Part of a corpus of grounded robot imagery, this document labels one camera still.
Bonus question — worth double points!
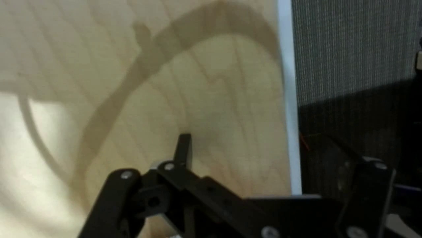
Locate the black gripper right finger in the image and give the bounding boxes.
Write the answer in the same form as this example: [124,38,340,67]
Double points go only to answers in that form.
[319,134,397,209]

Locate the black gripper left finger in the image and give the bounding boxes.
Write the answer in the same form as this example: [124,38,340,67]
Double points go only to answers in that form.
[150,133,207,190]

